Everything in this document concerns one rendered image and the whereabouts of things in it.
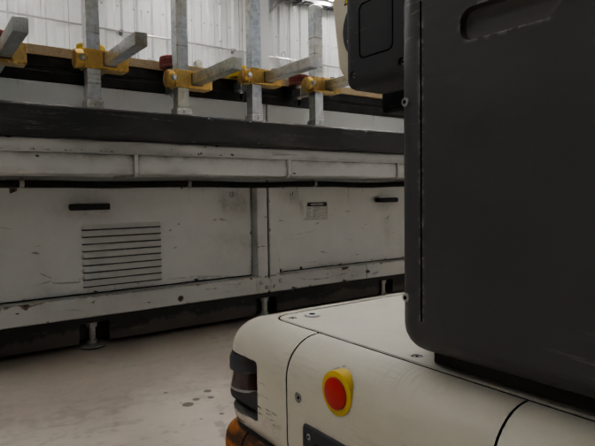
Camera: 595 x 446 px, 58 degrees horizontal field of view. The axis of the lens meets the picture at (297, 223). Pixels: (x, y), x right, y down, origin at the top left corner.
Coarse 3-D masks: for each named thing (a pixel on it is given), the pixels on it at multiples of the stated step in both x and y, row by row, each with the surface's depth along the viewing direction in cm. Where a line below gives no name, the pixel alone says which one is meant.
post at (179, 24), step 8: (176, 0) 154; (184, 0) 155; (176, 8) 154; (184, 8) 155; (176, 16) 154; (184, 16) 155; (176, 24) 154; (184, 24) 155; (176, 32) 154; (184, 32) 155; (176, 40) 154; (184, 40) 156; (176, 48) 154; (184, 48) 156; (176, 56) 154; (184, 56) 156; (176, 64) 155; (184, 64) 156; (176, 88) 155; (184, 88) 156; (176, 96) 156; (184, 96) 156; (176, 104) 156; (184, 104) 156
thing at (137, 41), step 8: (136, 32) 123; (128, 40) 126; (136, 40) 123; (144, 40) 124; (112, 48) 136; (120, 48) 131; (128, 48) 126; (136, 48) 126; (104, 56) 141; (112, 56) 136; (120, 56) 133; (128, 56) 133; (104, 64) 142; (112, 64) 141
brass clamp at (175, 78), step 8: (168, 72) 153; (176, 72) 154; (184, 72) 155; (192, 72) 156; (168, 80) 153; (176, 80) 154; (184, 80) 155; (192, 88) 158; (200, 88) 158; (208, 88) 160
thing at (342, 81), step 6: (336, 78) 181; (342, 78) 179; (330, 84) 184; (336, 84) 181; (342, 84) 179; (348, 84) 178; (294, 90) 200; (300, 90) 197; (294, 96) 200; (300, 96) 199; (306, 96) 199
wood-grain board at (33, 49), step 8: (32, 48) 151; (40, 48) 152; (48, 48) 154; (56, 48) 155; (48, 56) 154; (56, 56) 155; (64, 56) 156; (128, 64) 167; (136, 64) 169; (144, 64) 170; (152, 64) 172; (232, 80) 189; (288, 80) 202; (344, 88) 219; (368, 96) 227; (376, 96) 229
